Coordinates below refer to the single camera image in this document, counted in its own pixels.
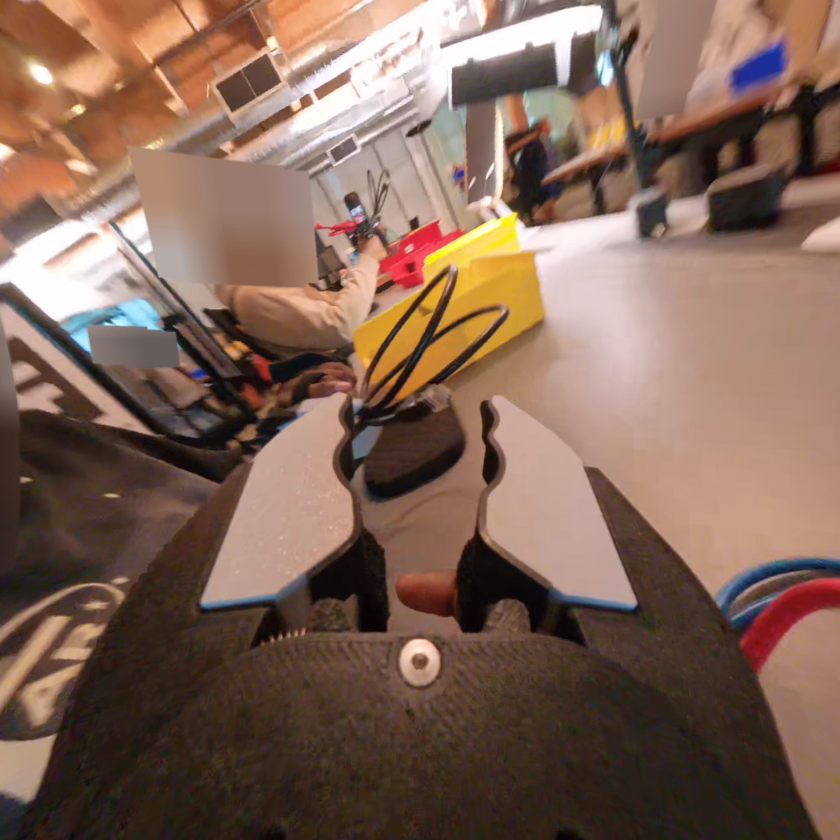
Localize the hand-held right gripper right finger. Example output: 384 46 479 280
476 395 639 611

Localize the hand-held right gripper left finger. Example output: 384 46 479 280
199 392 363 631

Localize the black ethernet cable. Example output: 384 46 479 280
354 262 511 424

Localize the yellow plastic bin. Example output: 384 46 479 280
422 212 522 265
353 251 547 388

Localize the red plastic bin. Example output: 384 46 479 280
379 220 466 290

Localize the blue ethernet cable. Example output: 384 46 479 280
715 558 840 631

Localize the red ethernet cable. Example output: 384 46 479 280
742 581 840 673

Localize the person's left hand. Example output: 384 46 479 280
289 360 360 408

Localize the person's dark printed shirt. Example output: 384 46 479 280
0 407 253 746

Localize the framed marker tag board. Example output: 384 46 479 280
0 282 158 437

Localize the small black device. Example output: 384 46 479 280
635 187 670 238

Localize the black box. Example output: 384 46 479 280
707 163 788 232

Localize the black studio light panel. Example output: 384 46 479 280
449 29 595 109

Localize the dark metal pole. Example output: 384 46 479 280
600 0 654 191

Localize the wooden work table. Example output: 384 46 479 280
545 85 840 191

